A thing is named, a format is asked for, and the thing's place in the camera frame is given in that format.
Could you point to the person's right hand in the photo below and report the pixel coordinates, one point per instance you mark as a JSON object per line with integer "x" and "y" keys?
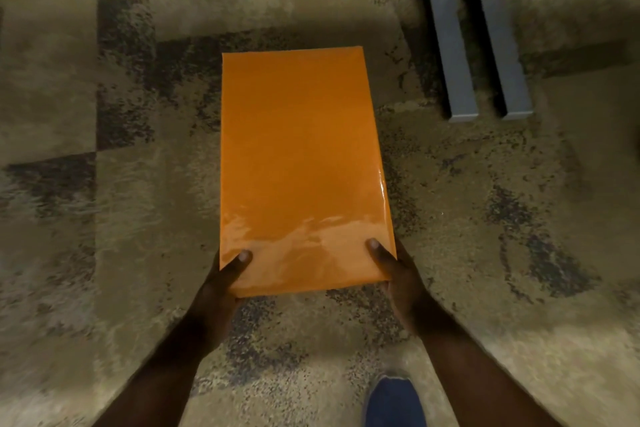
{"x": 407, "y": 291}

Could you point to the person's left hand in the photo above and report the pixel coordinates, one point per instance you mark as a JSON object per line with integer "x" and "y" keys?
{"x": 215, "y": 299}

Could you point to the person's left thumb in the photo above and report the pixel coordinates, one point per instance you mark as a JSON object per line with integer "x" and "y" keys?
{"x": 239, "y": 266}

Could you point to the person's right thumb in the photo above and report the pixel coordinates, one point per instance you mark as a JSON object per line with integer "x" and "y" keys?
{"x": 381, "y": 258}

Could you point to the orange package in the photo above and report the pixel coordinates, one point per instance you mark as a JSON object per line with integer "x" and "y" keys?
{"x": 302, "y": 171}

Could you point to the person's right forearm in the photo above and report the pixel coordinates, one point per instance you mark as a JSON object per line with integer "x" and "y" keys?
{"x": 480, "y": 371}

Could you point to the person's left forearm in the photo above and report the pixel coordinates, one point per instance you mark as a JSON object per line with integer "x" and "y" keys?
{"x": 150, "y": 376}

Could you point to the person's blue shoe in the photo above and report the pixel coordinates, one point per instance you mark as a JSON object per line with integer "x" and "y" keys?
{"x": 393, "y": 399}

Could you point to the grey metal table leg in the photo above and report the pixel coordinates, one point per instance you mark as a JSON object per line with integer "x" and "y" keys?
{"x": 500, "y": 31}
{"x": 452, "y": 31}

